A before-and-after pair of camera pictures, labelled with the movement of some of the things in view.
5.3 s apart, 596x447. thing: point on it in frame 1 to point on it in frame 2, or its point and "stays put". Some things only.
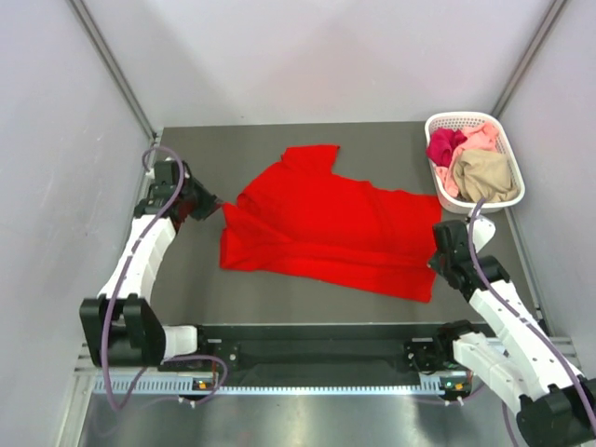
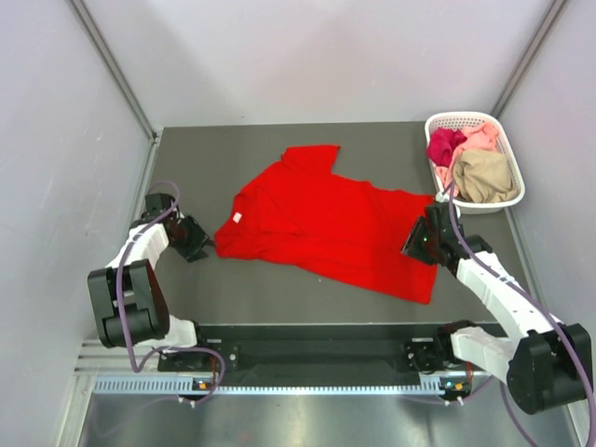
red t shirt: (299, 218) stays put
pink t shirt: (484, 137) stays put
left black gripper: (210, 202) to (200, 238)
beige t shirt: (481, 173) stays put
